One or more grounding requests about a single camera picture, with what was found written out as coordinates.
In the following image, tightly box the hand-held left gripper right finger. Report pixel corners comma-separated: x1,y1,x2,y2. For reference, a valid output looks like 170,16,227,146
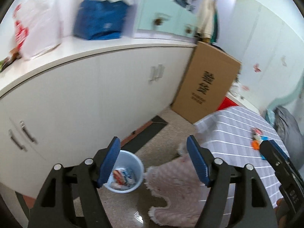
186,135,278,228

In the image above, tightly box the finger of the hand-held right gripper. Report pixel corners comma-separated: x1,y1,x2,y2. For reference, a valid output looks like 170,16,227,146
260,139,291,171

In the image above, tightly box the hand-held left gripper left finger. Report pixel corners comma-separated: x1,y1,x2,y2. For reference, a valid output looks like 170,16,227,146
27,136,121,228

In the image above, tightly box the orange printed plastic wrapper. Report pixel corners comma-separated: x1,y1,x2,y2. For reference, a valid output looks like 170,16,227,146
112,169,124,183

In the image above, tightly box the light blue plastic waste bin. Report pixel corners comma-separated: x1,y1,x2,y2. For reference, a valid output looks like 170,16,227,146
103,150,145,193

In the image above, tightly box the white and blue snack packet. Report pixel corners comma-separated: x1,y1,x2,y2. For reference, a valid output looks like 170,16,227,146
120,169,138,186

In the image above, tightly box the person's right hand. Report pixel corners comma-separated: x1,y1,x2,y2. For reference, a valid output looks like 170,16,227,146
275,198,294,228

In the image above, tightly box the grey quilt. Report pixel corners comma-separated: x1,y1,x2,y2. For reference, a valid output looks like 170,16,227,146
273,107,304,157

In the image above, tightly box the pink lace-edged cloth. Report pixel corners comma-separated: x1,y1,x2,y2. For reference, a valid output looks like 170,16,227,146
145,142,215,227

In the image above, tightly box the teal plaid pillow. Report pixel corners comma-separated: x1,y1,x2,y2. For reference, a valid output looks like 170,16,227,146
265,109,276,126

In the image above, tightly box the grey checked tablecloth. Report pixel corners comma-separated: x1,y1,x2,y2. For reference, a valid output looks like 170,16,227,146
193,106,291,228

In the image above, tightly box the black floor mat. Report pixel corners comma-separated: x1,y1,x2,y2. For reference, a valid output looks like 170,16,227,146
120,115,169,155

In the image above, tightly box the long white low cabinet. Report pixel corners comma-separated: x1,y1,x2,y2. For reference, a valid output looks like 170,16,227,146
0,37,200,199

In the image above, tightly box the large cardboard box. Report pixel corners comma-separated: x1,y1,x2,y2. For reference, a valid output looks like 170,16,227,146
171,41,242,124

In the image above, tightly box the white wardrobe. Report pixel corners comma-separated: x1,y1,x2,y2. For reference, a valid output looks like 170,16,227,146
217,0,304,110

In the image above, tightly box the green hanging jacket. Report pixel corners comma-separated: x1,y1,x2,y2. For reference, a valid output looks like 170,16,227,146
211,7,220,43

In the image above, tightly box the blue bag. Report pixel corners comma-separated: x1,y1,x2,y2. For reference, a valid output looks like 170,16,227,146
73,0,130,41

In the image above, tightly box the white plastic bag red print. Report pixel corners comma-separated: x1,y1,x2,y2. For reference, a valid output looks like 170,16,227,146
12,0,63,61

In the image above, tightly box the teal drawer unit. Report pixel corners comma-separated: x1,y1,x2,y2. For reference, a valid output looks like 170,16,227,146
132,0,202,38

